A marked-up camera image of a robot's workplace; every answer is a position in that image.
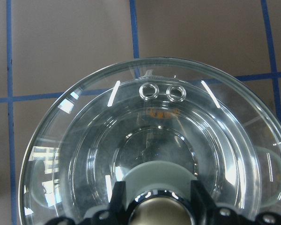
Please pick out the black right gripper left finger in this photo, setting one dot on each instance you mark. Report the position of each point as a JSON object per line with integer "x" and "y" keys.
{"x": 116, "y": 213}

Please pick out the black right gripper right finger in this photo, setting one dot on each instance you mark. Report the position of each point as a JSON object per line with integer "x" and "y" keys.
{"x": 206, "y": 212}

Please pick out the glass pot lid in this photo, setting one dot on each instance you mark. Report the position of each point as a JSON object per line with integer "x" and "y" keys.
{"x": 157, "y": 192}

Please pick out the pale green cooking pot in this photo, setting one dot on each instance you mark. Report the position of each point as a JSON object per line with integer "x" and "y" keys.
{"x": 86, "y": 144}

